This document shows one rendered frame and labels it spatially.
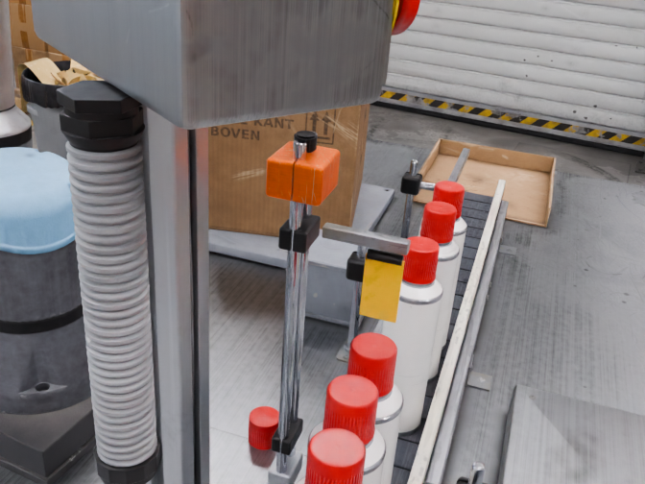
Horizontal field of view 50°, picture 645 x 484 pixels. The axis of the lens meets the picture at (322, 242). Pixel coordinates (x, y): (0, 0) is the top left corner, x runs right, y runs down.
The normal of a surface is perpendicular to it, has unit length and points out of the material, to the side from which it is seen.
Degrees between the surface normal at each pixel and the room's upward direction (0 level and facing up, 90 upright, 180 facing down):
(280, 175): 90
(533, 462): 0
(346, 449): 3
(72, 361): 73
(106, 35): 90
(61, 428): 1
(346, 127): 90
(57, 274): 91
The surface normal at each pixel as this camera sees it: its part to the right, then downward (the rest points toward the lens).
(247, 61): 0.59, 0.40
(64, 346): 0.66, 0.10
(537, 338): 0.07, -0.89
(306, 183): -0.32, 0.41
